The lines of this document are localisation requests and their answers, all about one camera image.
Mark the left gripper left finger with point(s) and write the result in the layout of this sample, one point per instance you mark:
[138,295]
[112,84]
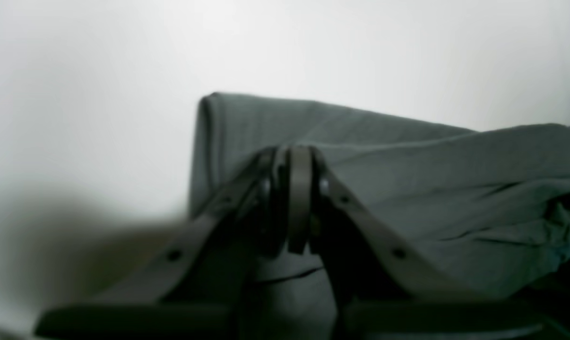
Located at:
[192,289]

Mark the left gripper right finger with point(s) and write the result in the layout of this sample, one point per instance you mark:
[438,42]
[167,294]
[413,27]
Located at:
[384,289]

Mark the dark grey T-shirt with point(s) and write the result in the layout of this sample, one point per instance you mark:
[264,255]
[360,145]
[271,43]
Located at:
[490,209]

